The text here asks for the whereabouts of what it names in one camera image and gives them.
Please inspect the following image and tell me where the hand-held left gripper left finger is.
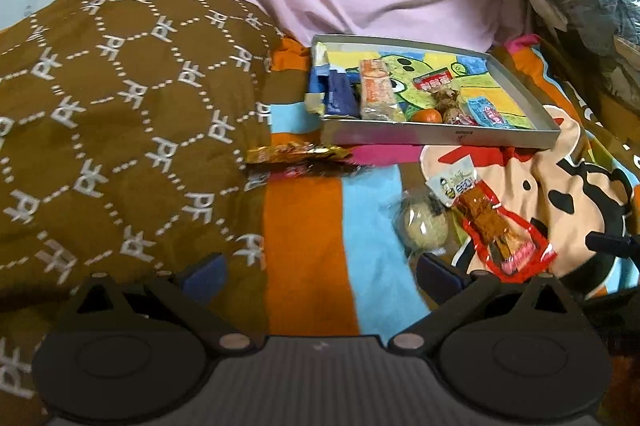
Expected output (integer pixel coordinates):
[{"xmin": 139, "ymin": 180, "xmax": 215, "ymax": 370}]
[{"xmin": 59, "ymin": 253, "xmax": 257, "ymax": 353}]

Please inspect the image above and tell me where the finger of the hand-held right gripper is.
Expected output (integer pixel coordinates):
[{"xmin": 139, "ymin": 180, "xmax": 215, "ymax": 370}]
[{"xmin": 585, "ymin": 231, "xmax": 640, "ymax": 259}]

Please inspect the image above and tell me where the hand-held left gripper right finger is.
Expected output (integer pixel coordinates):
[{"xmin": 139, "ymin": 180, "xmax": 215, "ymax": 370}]
[{"xmin": 387, "ymin": 253, "xmax": 585, "ymax": 353}]

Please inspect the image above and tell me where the round cake clear packet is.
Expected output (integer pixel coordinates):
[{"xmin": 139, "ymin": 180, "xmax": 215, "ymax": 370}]
[{"xmin": 392, "ymin": 190, "xmax": 451, "ymax": 255}]

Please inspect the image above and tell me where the red brown snack packet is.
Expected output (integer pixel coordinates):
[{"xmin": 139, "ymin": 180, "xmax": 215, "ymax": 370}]
[{"xmin": 424, "ymin": 157, "xmax": 559, "ymax": 283}]

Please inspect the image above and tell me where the grey cardboard box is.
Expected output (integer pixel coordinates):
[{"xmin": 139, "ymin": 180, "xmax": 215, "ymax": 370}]
[{"xmin": 303, "ymin": 34, "xmax": 562, "ymax": 149}]

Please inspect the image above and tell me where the blue candy packet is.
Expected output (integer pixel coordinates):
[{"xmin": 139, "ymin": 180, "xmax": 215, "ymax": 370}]
[{"xmin": 467, "ymin": 96, "xmax": 516, "ymax": 131}]

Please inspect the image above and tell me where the clear red cookie packet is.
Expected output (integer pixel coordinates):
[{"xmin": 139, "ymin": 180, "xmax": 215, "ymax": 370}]
[{"xmin": 419, "ymin": 73, "xmax": 479, "ymax": 127}]

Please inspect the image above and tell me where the orange snack bar packet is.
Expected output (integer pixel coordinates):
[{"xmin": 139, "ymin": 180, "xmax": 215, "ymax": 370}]
[{"xmin": 358, "ymin": 59, "xmax": 407, "ymax": 123}]

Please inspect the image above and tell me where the colourful printed blanket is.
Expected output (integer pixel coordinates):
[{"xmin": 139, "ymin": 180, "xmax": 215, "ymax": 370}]
[{"xmin": 245, "ymin": 33, "xmax": 640, "ymax": 343}]

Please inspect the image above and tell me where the gold snack packet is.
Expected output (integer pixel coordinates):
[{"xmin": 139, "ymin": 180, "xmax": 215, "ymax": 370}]
[{"xmin": 244, "ymin": 143, "xmax": 359, "ymax": 167}]

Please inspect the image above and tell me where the orange fruit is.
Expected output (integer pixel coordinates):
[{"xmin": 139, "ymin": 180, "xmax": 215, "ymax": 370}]
[{"xmin": 410, "ymin": 107, "xmax": 444, "ymax": 125}]

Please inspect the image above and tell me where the brown patterned blanket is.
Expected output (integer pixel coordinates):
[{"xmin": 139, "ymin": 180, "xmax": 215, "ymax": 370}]
[{"xmin": 0, "ymin": 0, "xmax": 287, "ymax": 426}]

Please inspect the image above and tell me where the dark blue snack packet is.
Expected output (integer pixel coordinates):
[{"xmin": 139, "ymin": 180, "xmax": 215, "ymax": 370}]
[{"xmin": 323, "ymin": 70, "xmax": 361, "ymax": 118}]

